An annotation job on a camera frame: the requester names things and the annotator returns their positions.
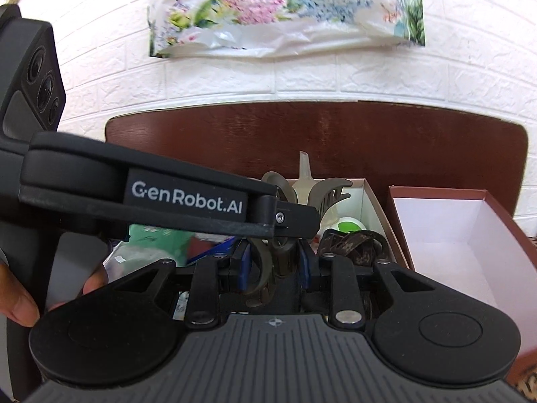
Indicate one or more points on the green packet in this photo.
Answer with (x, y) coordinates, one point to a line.
(161, 241)

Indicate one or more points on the empty maroon box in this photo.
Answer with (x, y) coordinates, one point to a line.
(453, 235)

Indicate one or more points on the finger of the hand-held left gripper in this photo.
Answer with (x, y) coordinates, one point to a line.
(295, 218)

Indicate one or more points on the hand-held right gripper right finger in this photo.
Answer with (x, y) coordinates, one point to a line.
(304, 266)

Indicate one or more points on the person's left hand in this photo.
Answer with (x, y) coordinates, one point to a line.
(19, 302)

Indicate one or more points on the floral plastic bag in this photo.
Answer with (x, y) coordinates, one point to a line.
(285, 4)

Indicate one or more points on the brown hair claw clip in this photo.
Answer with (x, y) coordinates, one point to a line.
(262, 268)

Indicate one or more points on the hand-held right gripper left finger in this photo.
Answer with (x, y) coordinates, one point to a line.
(243, 269)

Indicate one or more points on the clear plastic funnel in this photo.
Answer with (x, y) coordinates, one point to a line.
(305, 176)

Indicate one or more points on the brown wooden headboard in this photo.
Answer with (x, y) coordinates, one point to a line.
(377, 142)

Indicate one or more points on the green and white ball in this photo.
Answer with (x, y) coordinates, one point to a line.
(350, 224)

